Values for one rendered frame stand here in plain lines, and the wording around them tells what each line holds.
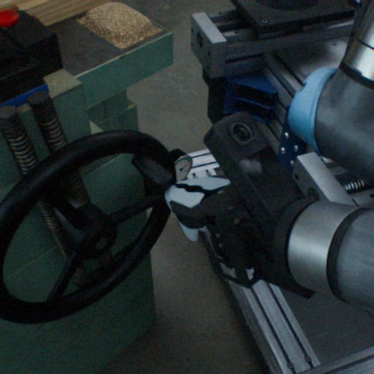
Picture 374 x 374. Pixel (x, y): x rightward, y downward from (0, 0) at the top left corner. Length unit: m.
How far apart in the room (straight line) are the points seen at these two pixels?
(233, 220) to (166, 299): 1.05
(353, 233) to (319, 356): 0.87
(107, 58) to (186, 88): 1.50
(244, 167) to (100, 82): 0.37
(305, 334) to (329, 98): 0.86
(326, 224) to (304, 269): 0.04
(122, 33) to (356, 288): 0.54
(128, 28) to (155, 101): 1.38
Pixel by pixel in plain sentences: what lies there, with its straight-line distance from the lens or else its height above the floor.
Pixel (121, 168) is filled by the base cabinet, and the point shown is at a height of 0.68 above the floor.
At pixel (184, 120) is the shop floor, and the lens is 2.02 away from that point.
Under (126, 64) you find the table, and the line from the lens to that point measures 0.75.
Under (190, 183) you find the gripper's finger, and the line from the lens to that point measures 0.53.
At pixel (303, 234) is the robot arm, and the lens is 0.37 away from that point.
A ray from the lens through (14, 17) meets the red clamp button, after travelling 0.60.
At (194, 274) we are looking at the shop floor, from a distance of 1.51.
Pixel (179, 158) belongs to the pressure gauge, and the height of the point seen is 0.69.
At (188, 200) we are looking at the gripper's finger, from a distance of 0.49.
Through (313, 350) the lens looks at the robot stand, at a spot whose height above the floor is 0.21.
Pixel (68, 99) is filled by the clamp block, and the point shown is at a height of 0.95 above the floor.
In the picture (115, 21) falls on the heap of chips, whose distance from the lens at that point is 0.78.
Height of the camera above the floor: 1.28
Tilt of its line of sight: 47 degrees down
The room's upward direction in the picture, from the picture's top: straight up
